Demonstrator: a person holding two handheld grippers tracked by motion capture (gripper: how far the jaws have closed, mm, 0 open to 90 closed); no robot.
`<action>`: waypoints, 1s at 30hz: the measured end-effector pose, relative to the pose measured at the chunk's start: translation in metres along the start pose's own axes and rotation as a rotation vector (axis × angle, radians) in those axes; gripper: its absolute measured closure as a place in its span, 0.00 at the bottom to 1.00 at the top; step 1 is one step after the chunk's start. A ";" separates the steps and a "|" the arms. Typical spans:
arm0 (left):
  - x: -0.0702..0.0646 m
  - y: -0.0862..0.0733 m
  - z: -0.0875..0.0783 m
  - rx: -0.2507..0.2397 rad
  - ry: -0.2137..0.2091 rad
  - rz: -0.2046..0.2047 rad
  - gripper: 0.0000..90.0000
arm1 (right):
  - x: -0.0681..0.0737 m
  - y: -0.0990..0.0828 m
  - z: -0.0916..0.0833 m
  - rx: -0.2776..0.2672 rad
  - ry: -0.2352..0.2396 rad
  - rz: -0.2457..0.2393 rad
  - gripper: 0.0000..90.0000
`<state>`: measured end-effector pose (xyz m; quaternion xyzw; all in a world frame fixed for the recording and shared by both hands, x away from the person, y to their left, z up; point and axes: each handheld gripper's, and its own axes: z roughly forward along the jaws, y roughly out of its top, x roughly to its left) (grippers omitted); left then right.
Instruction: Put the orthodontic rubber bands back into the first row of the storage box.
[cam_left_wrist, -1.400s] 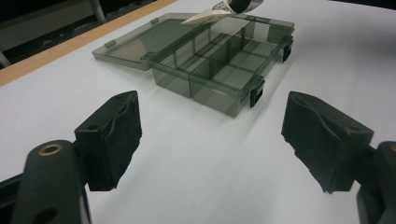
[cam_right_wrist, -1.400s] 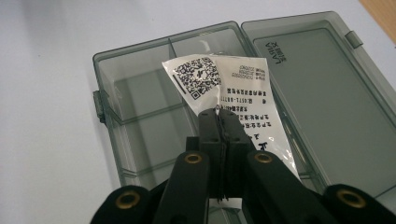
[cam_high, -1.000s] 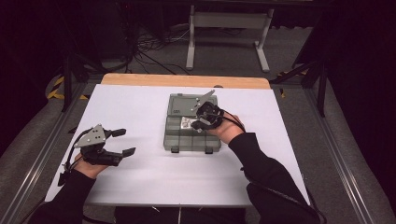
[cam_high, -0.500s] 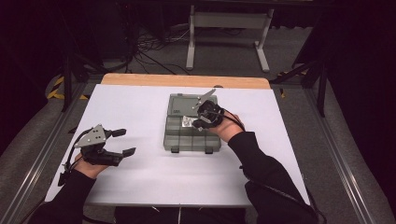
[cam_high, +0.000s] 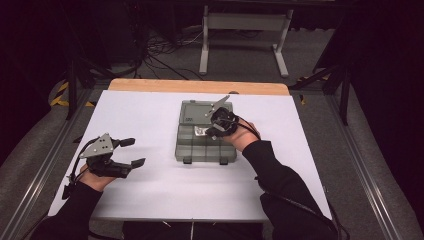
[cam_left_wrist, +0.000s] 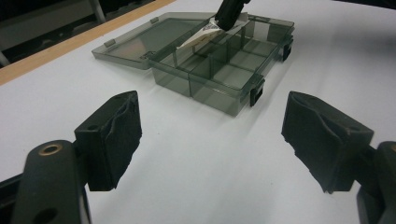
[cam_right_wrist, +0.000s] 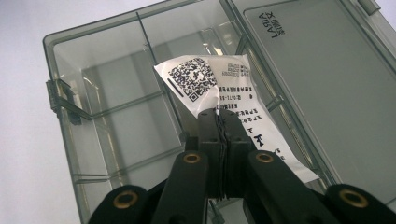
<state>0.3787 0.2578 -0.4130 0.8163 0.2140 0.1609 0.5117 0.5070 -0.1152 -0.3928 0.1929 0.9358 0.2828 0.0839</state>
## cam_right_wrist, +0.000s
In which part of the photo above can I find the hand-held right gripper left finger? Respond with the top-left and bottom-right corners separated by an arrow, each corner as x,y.
151,108 -> 226,224

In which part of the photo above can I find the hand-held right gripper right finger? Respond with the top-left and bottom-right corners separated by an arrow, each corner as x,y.
219,109 -> 340,224

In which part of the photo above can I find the white printed paper slip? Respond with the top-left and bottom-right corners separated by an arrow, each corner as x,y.
153,54 -> 320,184

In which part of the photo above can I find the translucent grey plastic compartment box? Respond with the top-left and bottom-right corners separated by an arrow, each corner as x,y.
42,0 -> 396,224

